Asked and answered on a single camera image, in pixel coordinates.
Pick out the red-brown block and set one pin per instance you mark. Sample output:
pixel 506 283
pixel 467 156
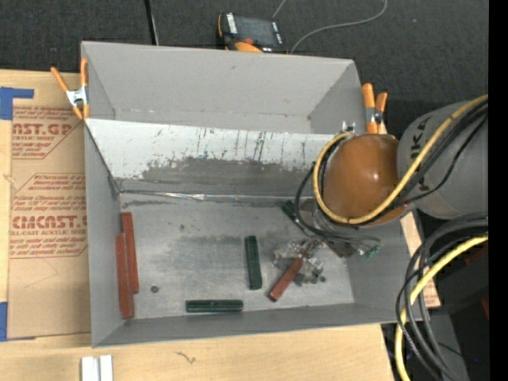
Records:
pixel 124 280
pixel 130 252
pixel 283 282

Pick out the grey metal bin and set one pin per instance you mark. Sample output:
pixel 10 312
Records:
pixel 206 228

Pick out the brown cardboard board red print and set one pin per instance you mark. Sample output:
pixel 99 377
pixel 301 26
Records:
pixel 47 212

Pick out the dark green flat block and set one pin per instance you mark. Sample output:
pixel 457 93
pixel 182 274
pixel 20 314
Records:
pixel 253 262
pixel 214 306
pixel 289 211

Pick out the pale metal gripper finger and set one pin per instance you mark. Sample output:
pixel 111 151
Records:
pixel 283 254
pixel 311 270

